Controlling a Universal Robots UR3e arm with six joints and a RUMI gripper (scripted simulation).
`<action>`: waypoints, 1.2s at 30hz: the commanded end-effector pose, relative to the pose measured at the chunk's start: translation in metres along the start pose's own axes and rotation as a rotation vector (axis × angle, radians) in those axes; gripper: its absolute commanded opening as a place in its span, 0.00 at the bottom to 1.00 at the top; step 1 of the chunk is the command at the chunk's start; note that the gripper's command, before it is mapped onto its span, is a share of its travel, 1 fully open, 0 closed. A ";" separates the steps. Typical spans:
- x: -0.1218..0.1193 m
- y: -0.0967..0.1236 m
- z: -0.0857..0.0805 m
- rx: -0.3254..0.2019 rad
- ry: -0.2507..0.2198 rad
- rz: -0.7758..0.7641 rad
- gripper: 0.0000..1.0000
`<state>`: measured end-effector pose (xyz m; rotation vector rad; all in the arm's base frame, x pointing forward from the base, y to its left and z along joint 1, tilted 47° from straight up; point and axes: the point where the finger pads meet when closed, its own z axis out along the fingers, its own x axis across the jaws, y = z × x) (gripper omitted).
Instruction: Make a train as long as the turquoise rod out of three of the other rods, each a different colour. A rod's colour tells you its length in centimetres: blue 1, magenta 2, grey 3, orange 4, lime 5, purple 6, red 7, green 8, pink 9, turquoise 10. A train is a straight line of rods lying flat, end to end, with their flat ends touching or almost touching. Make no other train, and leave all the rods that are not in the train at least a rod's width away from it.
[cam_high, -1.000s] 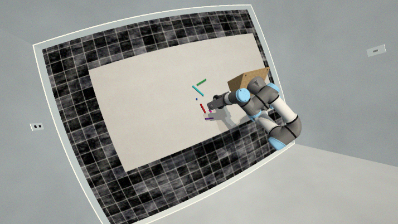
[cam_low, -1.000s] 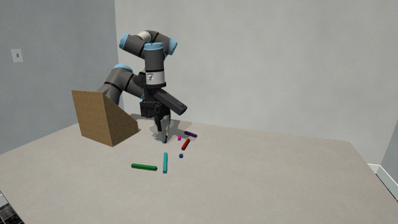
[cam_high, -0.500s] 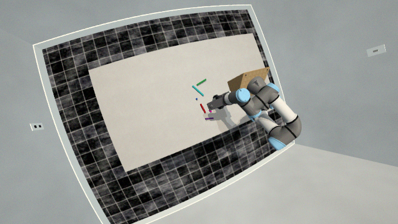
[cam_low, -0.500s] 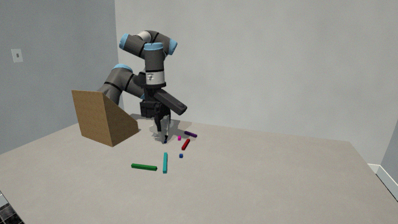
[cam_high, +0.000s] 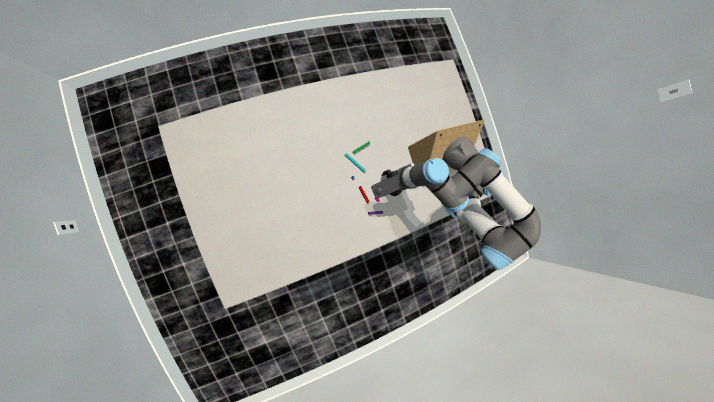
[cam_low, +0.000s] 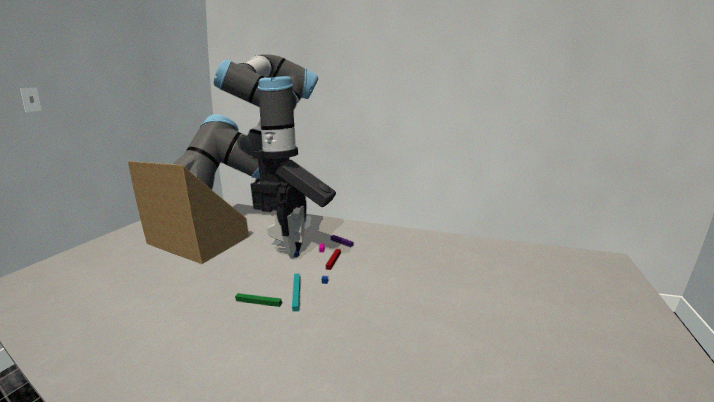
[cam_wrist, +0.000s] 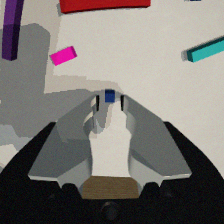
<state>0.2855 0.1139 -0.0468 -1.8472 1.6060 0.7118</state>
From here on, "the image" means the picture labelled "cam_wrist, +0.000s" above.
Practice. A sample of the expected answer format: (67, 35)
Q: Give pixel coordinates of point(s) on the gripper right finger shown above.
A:
(159, 152)

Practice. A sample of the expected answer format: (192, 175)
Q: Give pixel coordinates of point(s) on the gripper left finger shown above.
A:
(60, 153)

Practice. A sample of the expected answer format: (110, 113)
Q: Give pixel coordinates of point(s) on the magenta rectangular block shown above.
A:
(63, 55)

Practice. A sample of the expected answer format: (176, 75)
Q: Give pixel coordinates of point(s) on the red rod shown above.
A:
(74, 6)

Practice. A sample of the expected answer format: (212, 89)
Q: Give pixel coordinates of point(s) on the turquoise rod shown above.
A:
(205, 50)

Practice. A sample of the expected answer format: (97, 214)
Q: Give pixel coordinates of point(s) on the purple rod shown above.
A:
(11, 28)

